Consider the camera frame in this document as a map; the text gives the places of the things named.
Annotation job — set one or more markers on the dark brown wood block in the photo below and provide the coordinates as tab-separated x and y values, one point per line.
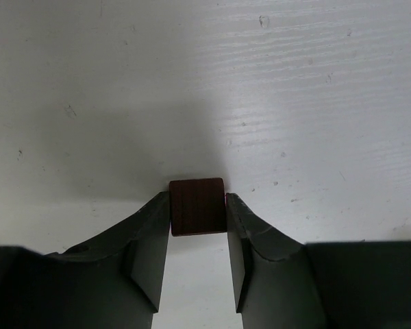
197	207

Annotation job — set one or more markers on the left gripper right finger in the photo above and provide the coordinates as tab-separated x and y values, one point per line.
281	283

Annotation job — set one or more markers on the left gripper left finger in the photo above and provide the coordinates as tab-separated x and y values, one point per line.
113	280

